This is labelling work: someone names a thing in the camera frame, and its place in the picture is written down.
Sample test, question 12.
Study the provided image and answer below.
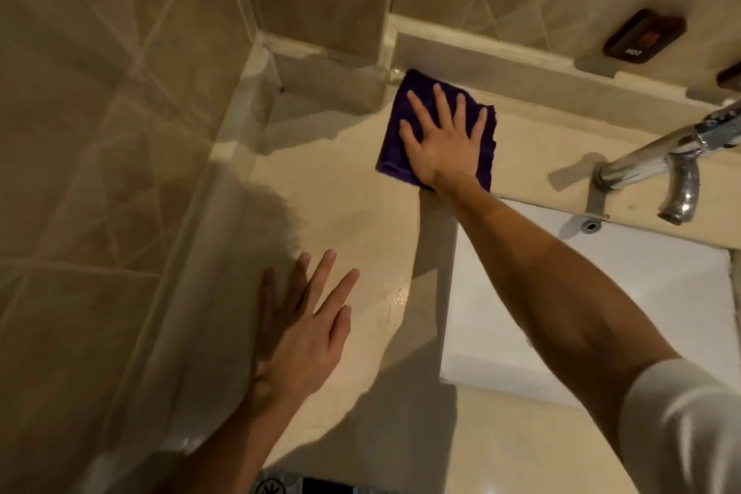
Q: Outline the person's left hand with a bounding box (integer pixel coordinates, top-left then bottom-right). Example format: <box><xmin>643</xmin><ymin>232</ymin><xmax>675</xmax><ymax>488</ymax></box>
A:
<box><xmin>252</xmin><ymin>249</ymin><xmax>361</xmax><ymax>399</ymax></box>

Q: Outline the person's right hand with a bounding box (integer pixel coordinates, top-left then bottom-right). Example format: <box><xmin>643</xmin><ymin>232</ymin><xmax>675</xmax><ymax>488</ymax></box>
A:
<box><xmin>398</xmin><ymin>83</ymin><xmax>489</xmax><ymax>191</ymax></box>

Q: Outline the person's right forearm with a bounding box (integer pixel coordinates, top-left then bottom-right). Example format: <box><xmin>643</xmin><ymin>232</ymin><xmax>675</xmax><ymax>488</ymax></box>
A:
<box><xmin>431</xmin><ymin>174</ymin><xmax>684</xmax><ymax>436</ymax></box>

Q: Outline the person's patterned clothing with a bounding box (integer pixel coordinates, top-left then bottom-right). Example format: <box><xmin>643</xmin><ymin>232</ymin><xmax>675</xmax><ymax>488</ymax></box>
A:
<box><xmin>250</xmin><ymin>469</ymin><xmax>374</xmax><ymax>494</ymax></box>

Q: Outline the purple cleaning cloth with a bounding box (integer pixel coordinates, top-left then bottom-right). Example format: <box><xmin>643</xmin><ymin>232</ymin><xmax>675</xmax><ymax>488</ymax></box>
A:
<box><xmin>376</xmin><ymin>69</ymin><xmax>499</xmax><ymax>193</ymax></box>

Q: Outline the chrome faucet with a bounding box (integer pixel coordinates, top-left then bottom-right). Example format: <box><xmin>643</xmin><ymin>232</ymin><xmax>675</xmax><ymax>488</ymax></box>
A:
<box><xmin>586</xmin><ymin>100</ymin><xmax>741</xmax><ymax>226</ymax></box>

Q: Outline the white sink basin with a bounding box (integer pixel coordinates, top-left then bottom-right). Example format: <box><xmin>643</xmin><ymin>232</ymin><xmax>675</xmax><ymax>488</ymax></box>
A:
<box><xmin>439</xmin><ymin>197</ymin><xmax>735</xmax><ymax>414</ymax></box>

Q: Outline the white shirt sleeve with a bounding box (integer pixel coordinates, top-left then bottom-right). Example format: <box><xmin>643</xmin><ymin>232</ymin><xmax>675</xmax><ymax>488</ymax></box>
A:
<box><xmin>616</xmin><ymin>357</ymin><xmax>741</xmax><ymax>494</ymax></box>

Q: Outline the dark tap label plaque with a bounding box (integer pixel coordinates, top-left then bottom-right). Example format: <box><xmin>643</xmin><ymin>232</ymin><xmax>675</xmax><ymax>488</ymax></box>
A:
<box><xmin>716</xmin><ymin>62</ymin><xmax>741</xmax><ymax>93</ymax></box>
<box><xmin>602</xmin><ymin>8</ymin><xmax>688</xmax><ymax>66</ymax></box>

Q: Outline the person's left forearm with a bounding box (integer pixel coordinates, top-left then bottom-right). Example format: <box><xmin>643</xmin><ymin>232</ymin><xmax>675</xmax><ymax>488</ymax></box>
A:
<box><xmin>168</xmin><ymin>388</ymin><xmax>326</xmax><ymax>494</ymax></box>

